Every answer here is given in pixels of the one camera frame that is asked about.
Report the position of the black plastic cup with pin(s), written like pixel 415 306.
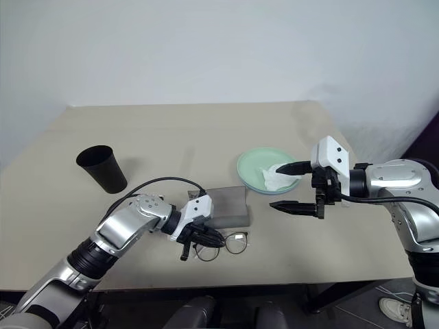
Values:
pixel 106 174

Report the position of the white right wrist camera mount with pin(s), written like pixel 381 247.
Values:
pixel 331 154

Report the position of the dark rounded shape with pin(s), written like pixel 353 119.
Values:
pixel 272 315
pixel 199 313

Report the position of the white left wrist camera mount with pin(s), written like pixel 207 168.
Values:
pixel 199 207

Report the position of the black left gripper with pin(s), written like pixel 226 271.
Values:
pixel 190 236

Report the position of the grey glasses case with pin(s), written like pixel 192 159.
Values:
pixel 229 205

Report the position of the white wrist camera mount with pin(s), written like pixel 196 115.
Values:
pixel 331 154
pixel 199 207

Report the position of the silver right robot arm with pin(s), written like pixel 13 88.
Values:
pixel 394 174

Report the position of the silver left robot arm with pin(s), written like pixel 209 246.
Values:
pixel 120 229

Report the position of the black table leg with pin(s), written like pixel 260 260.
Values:
pixel 339 294

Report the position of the thin black-rimmed glasses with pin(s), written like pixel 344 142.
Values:
pixel 237 244

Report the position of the pale blue plate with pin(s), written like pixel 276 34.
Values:
pixel 271 193

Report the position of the white crumpled tissue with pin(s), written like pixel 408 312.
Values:
pixel 274 181

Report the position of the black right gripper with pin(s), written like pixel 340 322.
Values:
pixel 326 186

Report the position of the white shoe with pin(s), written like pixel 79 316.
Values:
pixel 394 308

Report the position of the light green bowl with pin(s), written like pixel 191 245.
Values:
pixel 254 164

